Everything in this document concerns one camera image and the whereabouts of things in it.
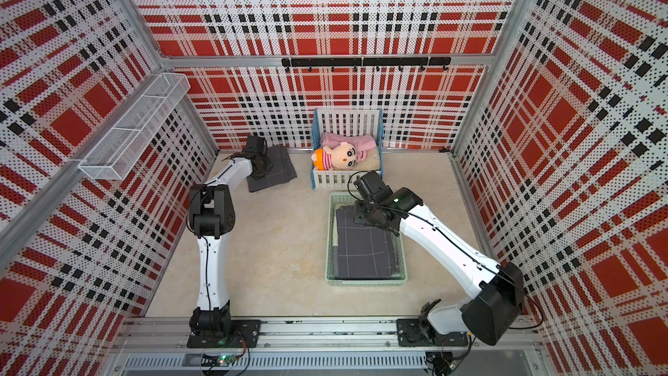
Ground dark grey checked pillowcase back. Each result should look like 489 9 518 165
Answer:
247 146 297 193

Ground dark grey checked pillowcase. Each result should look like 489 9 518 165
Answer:
331 205 401 281
247 146 297 193

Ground mint green plastic basket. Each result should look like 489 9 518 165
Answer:
325 193 408 287

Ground dark grey checked pillowcase front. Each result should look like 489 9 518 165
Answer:
331 205 401 281

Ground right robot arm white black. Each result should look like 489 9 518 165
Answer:
353 171 525 346

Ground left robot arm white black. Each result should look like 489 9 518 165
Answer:
187 135 271 350

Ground pink plush doll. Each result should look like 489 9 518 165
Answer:
311 132 379 171

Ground white blue toy crib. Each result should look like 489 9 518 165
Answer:
311 108 384 189

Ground green circuit board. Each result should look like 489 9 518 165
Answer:
201 353 238 367

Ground black hook rail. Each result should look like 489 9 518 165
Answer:
281 57 452 70

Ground white wire mesh shelf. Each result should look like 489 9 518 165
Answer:
78 72 190 180

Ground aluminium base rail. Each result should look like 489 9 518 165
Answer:
102 316 555 375

